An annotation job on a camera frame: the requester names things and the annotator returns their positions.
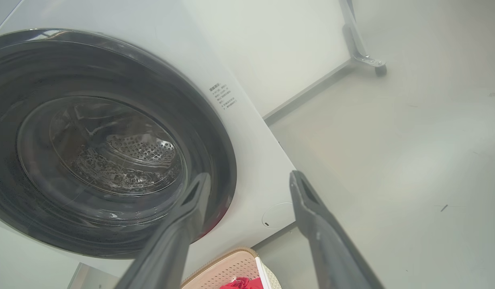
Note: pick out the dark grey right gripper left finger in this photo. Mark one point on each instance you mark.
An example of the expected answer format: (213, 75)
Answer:
(171, 241)

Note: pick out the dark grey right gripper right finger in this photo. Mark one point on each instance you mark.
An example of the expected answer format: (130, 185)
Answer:
(332, 249)

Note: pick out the beige perforated plastic laundry basket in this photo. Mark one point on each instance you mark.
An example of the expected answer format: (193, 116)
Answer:
(227, 267)

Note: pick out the round washer filter cover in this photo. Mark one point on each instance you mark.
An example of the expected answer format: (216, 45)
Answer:
(277, 215)

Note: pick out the red shirt with white stripes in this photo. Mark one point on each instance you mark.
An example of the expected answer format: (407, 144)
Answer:
(241, 284)

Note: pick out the white front-load washing machine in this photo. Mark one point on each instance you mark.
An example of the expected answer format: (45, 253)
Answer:
(247, 160)

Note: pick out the round black glass washer door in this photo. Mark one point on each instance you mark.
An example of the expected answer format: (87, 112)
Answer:
(91, 160)

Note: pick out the small printed text label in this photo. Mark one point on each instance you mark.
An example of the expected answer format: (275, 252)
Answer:
(222, 96)

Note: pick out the metal stand leg with caster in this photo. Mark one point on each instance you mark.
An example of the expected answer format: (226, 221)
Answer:
(358, 44)

